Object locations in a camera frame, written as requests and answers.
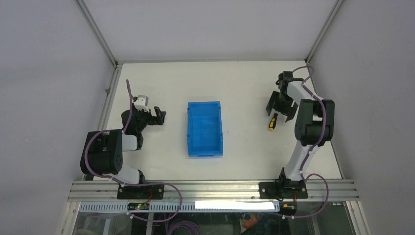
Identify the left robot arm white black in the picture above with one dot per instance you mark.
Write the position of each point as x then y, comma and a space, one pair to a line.
103, 151

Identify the aluminium frame post left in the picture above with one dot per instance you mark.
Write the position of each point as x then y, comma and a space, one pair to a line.
96, 31

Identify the white slotted cable duct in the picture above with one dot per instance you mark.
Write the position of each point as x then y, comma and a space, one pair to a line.
171, 207

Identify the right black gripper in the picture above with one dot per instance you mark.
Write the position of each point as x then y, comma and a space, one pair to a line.
289, 109

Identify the orange object below table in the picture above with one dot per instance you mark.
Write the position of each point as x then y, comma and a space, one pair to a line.
249, 219

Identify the blue plastic bin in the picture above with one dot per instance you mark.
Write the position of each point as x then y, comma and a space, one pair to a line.
204, 129

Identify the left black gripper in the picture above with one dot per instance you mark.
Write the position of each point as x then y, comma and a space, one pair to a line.
154, 120

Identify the aluminium frame post right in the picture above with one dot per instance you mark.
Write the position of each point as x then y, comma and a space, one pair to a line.
325, 28

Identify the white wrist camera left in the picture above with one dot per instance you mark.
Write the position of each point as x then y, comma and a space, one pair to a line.
140, 102

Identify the yellow black screwdriver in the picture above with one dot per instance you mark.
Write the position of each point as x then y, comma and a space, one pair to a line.
273, 122

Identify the aluminium frame post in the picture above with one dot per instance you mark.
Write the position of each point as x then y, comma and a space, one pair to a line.
325, 28
96, 31

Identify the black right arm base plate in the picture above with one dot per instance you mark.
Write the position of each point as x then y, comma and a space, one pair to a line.
274, 190

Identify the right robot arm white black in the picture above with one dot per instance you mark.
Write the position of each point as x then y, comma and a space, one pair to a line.
314, 126

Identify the aluminium rail front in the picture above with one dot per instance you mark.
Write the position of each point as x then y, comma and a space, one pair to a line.
335, 190

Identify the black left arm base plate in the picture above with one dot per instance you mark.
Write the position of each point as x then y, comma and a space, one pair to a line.
140, 191

